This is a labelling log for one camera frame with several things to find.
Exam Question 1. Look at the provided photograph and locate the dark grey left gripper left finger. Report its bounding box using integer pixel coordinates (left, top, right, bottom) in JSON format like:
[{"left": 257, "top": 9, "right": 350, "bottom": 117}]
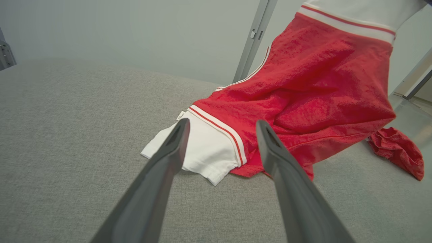
[{"left": 89, "top": 118, "right": 191, "bottom": 243}]

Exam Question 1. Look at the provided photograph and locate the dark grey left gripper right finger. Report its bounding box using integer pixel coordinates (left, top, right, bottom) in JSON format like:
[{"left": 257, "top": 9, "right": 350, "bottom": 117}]
[{"left": 255, "top": 120, "right": 356, "bottom": 243}]

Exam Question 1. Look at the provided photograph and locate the red and white basketball jersey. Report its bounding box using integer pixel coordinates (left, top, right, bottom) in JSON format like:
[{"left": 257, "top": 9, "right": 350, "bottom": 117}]
[{"left": 140, "top": 0, "right": 428, "bottom": 186}]

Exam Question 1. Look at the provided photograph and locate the grey partition post with latch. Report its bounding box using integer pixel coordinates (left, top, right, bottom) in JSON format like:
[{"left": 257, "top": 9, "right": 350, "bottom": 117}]
[{"left": 233, "top": 0, "right": 279, "bottom": 83}]

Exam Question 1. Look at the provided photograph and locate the grey metal frame foot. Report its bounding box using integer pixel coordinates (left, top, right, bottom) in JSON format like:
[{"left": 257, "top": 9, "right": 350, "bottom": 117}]
[{"left": 393, "top": 47, "right": 432, "bottom": 100}]

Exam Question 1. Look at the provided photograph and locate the grey bracket at left edge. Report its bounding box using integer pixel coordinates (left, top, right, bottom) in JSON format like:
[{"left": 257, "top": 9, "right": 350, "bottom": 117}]
[{"left": 0, "top": 27, "right": 17, "bottom": 72}]

